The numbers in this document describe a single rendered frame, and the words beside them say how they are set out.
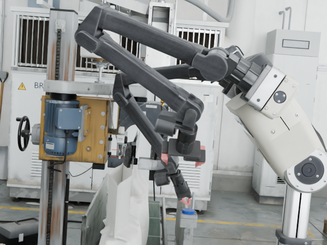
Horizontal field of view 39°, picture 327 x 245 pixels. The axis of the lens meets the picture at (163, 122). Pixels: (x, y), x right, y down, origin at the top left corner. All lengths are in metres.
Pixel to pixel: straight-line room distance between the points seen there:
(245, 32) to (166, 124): 4.05
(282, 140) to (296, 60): 4.45
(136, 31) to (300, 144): 0.63
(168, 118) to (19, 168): 3.99
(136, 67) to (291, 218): 0.76
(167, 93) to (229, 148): 5.08
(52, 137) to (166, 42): 0.95
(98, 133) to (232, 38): 3.33
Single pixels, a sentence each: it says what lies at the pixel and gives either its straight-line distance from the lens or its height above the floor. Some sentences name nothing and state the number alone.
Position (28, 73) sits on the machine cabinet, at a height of 1.41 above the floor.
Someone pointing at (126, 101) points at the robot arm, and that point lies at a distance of 2.00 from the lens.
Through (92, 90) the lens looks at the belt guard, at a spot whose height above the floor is 1.39.
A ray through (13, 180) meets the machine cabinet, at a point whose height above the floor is 0.24.
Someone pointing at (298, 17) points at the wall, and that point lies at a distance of 6.60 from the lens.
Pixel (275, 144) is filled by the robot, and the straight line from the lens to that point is 1.49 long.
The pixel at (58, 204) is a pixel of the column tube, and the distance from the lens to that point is 2.44.
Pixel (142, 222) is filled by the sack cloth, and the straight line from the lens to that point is 2.67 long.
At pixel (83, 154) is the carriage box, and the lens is 2.31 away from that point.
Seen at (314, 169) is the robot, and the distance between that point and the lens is 1.61.
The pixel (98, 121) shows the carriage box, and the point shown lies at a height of 1.23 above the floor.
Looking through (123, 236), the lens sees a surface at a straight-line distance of 1.91.
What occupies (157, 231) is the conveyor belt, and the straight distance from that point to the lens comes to 3.40.
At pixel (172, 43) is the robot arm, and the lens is 1.33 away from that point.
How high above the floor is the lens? 1.46
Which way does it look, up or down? 5 degrees down
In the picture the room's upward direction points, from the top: 4 degrees clockwise
